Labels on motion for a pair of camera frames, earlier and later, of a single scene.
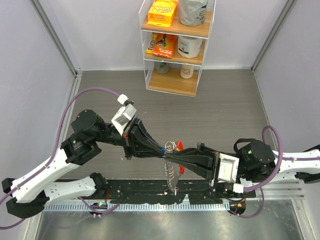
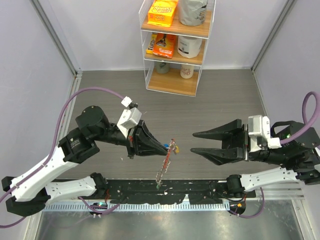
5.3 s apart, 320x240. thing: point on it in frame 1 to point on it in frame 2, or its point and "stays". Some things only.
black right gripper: (203, 152) to (233, 143)
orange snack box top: (161, 12) stays
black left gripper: (145, 145) stays
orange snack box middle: (164, 45) stays
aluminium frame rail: (76, 83) stays
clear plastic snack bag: (172, 172) to (166, 161)
